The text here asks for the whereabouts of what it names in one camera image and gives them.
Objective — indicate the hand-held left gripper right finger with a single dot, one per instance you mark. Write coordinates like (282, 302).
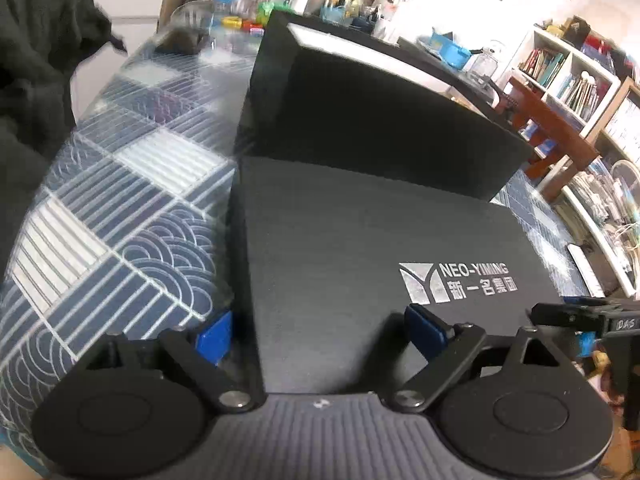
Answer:
(425, 325)

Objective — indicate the black jacket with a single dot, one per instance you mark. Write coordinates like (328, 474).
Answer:
(35, 85)

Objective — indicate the glass jar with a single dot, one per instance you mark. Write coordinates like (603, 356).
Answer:
(484, 62)

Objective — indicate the clear glass bowl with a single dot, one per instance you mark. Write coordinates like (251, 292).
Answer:
(192, 27)

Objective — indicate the blue checked cloth desktop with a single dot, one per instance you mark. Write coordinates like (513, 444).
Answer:
(125, 220)

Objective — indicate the blue plastic container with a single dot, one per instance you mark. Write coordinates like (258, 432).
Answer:
(450, 50)

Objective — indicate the brown wooden chair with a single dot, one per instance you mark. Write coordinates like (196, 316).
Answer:
(545, 125)

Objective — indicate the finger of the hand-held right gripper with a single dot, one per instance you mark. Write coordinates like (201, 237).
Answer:
(570, 315)

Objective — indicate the white bookshelf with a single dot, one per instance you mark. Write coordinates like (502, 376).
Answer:
(590, 125)

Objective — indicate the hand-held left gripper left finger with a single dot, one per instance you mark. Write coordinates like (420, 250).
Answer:
(215, 340)

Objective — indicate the black box with white interior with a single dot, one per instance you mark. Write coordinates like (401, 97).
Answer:
(390, 110)

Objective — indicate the black box with logo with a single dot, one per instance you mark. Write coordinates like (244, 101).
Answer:
(375, 260)

